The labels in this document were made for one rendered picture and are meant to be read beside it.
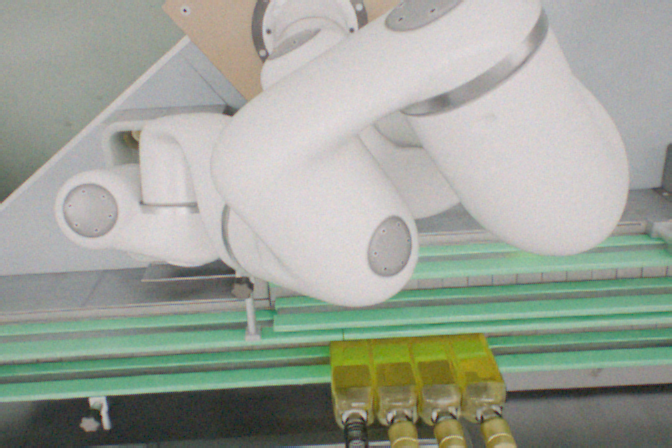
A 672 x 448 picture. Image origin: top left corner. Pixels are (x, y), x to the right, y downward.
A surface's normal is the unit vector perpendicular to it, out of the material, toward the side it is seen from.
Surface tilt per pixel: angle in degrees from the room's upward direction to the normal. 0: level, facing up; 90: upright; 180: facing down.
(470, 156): 36
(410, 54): 50
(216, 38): 5
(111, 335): 90
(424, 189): 12
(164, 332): 90
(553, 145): 18
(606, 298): 90
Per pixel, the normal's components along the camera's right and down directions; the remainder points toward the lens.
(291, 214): -0.02, 0.61
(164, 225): -0.19, 0.12
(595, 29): 0.03, 0.42
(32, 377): -0.05, -0.91
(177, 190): 0.08, 0.15
